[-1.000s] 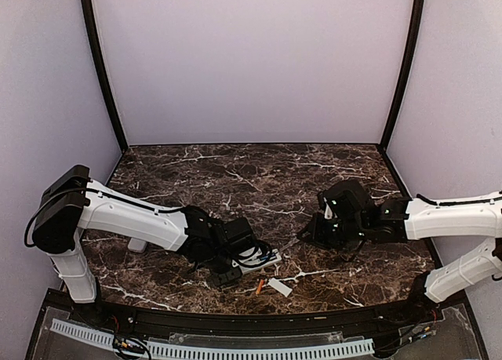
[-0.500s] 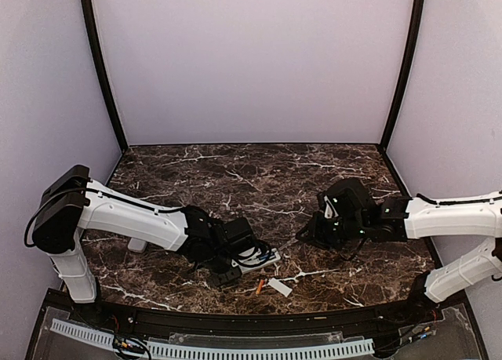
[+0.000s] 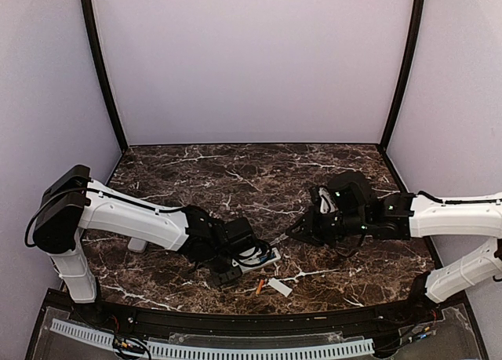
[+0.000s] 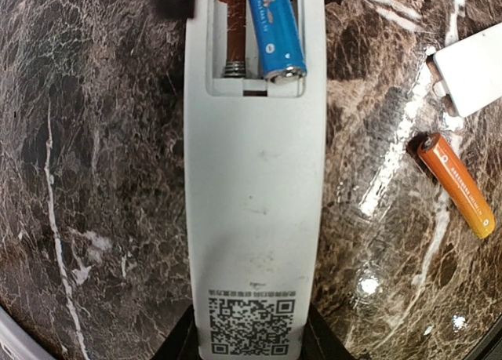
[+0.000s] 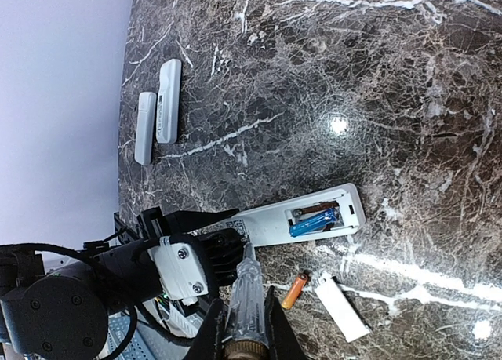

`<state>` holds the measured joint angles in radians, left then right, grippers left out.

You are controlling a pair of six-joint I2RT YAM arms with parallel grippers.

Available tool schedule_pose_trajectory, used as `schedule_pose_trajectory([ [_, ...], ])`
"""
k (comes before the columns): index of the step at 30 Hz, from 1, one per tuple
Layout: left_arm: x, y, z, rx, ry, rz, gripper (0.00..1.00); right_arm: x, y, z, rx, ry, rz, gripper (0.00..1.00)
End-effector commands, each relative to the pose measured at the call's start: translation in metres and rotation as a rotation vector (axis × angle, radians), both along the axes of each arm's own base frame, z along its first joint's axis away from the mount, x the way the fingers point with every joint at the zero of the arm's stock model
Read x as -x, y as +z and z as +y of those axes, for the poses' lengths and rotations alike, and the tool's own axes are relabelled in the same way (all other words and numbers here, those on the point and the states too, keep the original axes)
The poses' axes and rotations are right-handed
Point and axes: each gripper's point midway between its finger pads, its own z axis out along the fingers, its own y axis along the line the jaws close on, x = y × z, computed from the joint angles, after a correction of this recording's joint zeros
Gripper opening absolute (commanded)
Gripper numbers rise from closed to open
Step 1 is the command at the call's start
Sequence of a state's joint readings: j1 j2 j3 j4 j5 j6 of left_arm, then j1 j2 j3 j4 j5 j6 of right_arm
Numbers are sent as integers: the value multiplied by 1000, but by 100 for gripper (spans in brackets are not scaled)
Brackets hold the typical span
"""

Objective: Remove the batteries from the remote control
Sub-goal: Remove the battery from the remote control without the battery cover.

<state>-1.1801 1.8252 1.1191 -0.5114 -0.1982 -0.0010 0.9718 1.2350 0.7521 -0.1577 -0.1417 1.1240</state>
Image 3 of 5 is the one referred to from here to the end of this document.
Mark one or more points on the white slotted cable duct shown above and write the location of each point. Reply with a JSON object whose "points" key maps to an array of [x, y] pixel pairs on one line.
{"points": [[214, 348]]}

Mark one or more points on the clear handled screwdriver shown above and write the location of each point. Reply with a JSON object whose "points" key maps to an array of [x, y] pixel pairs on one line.
{"points": [[278, 239]]}

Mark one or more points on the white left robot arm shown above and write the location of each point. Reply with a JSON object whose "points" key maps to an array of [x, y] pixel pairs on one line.
{"points": [[76, 202]]}

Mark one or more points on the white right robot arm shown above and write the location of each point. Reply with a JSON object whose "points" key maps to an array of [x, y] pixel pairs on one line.
{"points": [[402, 216]]}

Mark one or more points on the slim white remote with QR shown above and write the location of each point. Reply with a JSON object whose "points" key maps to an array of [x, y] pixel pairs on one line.
{"points": [[257, 260]]}

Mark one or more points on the white remote back side up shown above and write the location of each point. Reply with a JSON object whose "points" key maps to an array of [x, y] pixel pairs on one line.
{"points": [[137, 245]]}

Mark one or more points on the black left frame post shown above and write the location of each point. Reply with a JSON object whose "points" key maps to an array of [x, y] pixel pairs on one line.
{"points": [[101, 73]]}

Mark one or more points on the blue battery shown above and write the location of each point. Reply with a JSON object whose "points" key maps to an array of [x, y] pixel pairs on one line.
{"points": [[266, 258]]}

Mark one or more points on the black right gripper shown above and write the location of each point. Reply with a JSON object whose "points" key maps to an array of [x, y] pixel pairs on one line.
{"points": [[310, 228]]}

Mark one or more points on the black frame post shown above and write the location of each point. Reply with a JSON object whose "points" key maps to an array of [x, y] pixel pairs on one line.
{"points": [[404, 72], [101, 73]]}

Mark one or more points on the orange battery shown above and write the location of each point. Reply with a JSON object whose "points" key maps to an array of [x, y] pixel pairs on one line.
{"points": [[260, 287]]}

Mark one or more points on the white battery cover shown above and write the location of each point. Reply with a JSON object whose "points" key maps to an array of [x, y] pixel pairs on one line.
{"points": [[279, 287]]}

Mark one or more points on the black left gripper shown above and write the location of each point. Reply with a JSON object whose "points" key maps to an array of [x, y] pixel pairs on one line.
{"points": [[220, 278]]}

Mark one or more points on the black right frame post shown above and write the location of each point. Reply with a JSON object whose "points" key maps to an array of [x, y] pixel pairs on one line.
{"points": [[404, 72]]}

